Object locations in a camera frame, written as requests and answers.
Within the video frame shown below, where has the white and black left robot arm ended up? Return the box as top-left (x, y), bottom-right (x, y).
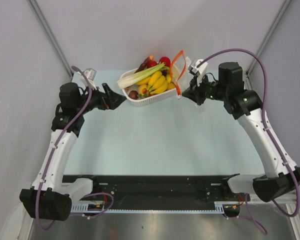
top-left (19, 82), bottom-right (126, 221)

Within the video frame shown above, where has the green white celery stalk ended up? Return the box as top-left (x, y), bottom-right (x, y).
top-left (117, 63), bottom-right (165, 89)

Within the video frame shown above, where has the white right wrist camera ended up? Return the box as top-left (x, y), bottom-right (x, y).
top-left (188, 58), bottom-right (208, 77)

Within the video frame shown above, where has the right aluminium corner post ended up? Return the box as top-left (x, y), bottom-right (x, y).
top-left (247, 0), bottom-right (293, 72)

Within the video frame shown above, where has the aluminium corner post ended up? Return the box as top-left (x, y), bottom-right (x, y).
top-left (27, 0), bottom-right (73, 78)
top-left (247, 0), bottom-right (293, 72)

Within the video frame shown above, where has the left aluminium corner post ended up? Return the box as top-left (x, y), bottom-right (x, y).
top-left (27, 0), bottom-right (73, 78)

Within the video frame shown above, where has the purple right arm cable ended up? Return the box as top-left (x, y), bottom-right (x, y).
top-left (202, 48), bottom-right (300, 217)

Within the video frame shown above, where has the white perforated plastic basket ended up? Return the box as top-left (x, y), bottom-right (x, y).
top-left (117, 63), bottom-right (186, 107)

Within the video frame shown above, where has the yellow banana bunch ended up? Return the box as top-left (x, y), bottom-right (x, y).
top-left (136, 67), bottom-right (176, 97)

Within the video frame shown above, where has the red pomegranate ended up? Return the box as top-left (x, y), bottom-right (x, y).
top-left (146, 60), bottom-right (158, 69)

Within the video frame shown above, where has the aluminium frame rail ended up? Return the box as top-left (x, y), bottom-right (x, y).
top-left (248, 192), bottom-right (297, 205)

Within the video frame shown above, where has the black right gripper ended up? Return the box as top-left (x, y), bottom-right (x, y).
top-left (182, 71), bottom-right (229, 106)

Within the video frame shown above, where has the clear zip bag red zipper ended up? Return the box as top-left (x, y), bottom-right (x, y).
top-left (170, 50), bottom-right (192, 100)

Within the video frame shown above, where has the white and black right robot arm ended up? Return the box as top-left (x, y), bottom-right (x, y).
top-left (182, 60), bottom-right (300, 202)

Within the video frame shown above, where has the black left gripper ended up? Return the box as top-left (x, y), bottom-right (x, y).
top-left (76, 83), bottom-right (126, 115)

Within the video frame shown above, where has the white slotted cable duct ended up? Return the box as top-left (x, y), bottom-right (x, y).
top-left (69, 201), bottom-right (227, 215)

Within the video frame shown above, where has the red apple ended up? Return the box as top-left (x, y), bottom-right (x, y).
top-left (159, 56), bottom-right (171, 68)

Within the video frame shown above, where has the dark purple passion fruit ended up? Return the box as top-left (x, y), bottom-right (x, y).
top-left (128, 90), bottom-right (139, 100)

